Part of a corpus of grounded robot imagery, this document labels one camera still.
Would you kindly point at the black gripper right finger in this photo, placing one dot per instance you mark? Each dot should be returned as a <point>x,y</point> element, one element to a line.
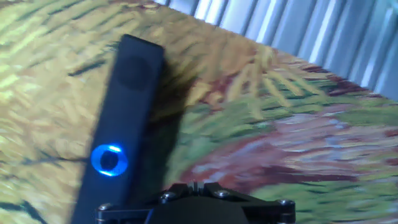
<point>270,213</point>

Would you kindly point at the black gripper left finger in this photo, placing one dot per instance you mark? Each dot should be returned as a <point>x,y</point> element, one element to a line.
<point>130,215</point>

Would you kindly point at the black soundbar speaker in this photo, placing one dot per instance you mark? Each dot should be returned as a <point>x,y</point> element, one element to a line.
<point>124,109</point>

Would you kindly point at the Van Gogh painting print cloth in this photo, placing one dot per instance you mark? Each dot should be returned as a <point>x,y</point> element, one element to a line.
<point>264,140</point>

